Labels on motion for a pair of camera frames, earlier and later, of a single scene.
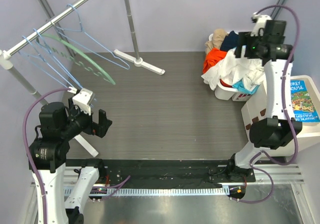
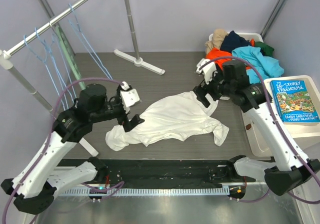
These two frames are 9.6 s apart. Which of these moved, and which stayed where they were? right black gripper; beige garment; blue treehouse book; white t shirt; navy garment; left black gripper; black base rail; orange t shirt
Moved: right black gripper; left black gripper; white t shirt
Stayed: black base rail; blue treehouse book; orange t shirt; beige garment; navy garment
